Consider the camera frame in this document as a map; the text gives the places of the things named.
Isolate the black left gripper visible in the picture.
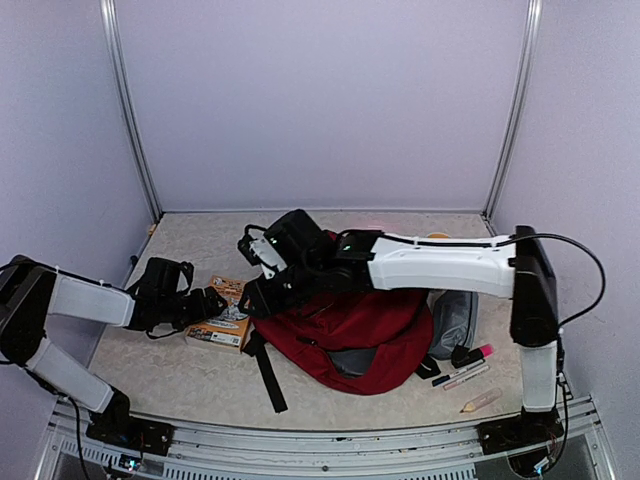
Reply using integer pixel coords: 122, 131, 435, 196
159, 286, 228, 331

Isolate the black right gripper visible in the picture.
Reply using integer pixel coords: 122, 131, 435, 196
237, 256, 326, 319

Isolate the orange treehouse book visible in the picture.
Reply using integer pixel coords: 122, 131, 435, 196
184, 275, 250, 353

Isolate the red student backpack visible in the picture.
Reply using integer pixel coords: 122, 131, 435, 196
242, 229, 441, 414

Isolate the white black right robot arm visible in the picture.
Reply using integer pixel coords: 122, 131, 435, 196
237, 209, 592, 444

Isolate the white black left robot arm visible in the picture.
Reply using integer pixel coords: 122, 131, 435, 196
1, 255, 227, 445

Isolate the patterned mug orange inside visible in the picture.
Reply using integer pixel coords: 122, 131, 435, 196
427, 232, 451, 239

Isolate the blue capped marker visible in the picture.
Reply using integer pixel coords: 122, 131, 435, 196
432, 361, 488, 387

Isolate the grey pencil case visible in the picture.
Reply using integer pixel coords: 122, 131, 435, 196
429, 290, 479, 363

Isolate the white pen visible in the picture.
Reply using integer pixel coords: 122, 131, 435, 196
443, 365, 490, 391

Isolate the pink highlighter black cap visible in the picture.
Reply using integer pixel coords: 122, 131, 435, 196
451, 344, 494, 369

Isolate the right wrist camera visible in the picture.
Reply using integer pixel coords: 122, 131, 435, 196
237, 224, 266, 266

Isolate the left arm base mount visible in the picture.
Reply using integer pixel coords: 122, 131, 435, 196
86, 417, 174, 457

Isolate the aluminium front rail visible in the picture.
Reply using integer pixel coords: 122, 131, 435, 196
31, 397, 621, 479

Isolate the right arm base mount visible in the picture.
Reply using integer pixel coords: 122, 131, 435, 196
476, 416, 564, 455

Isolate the left aluminium corner post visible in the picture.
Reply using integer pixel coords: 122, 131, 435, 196
100, 0, 163, 223

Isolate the aluminium corner post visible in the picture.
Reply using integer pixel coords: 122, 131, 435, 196
483, 0, 543, 219
100, 0, 163, 223

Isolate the right aluminium corner post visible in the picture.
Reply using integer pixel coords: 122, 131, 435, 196
483, 0, 543, 219

